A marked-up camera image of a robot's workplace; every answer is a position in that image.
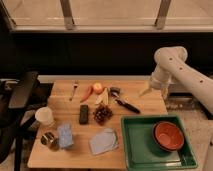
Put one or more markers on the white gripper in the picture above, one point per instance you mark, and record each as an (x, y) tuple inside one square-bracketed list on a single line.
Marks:
[(158, 82)]

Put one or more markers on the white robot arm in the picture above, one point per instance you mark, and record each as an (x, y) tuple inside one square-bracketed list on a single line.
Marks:
[(170, 62)]

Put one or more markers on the green plastic tray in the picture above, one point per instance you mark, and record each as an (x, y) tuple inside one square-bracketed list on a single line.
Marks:
[(141, 151)]

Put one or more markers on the orange bowl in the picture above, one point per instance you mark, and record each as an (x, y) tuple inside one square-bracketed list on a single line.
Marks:
[(168, 136)]

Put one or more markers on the yellow banana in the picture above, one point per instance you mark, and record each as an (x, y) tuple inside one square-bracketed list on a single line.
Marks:
[(103, 98)]

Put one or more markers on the red yellow apple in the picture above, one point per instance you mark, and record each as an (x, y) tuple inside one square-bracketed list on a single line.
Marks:
[(98, 88)]

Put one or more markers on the bunch of dark grapes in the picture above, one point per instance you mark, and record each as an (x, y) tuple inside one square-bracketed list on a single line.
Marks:
[(102, 113)]

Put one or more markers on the orange carrot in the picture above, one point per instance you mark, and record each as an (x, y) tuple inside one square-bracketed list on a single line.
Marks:
[(87, 94)]

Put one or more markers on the grey folded cloth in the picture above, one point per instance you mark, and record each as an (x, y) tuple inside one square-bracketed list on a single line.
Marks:
[(104, 141)]

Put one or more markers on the black remote control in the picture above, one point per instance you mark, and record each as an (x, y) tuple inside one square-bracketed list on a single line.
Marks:
[(84, 114)]

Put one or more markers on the silver fork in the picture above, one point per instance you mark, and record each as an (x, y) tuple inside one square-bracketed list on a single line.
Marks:
[(75, 86)]

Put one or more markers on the white paper cup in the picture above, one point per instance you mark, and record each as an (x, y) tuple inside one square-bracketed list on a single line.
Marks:
[(44, 116)]

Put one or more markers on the brass metal can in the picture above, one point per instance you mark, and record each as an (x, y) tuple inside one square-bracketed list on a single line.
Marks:
[(49, 140)]

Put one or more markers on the black office chair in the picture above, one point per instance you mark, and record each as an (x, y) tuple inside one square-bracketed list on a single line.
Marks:
[(26, 94)]

